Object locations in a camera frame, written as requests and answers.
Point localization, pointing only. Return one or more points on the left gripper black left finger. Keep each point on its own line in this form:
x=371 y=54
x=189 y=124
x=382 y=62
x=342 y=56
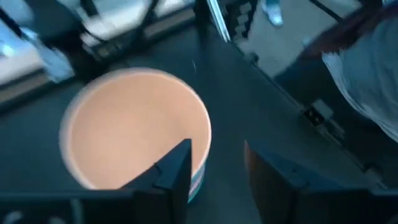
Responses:
x=168 y=180

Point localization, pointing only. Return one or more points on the grey table-level camera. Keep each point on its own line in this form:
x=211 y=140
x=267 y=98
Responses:
x=315 y=113

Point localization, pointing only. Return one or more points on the person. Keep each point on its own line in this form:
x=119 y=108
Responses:
x=373 y=77

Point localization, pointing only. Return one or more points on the silver aluminium frame post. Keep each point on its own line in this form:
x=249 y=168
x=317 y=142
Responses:
x=219 y=20

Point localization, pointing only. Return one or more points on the person's shoe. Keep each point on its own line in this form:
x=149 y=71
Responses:
x=273 y=12

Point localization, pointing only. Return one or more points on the light aqua ribbed bowl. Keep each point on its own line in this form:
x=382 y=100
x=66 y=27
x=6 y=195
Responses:
x=193 y=195

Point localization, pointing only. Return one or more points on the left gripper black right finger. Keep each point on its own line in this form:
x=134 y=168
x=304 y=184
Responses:
x=280 y=193

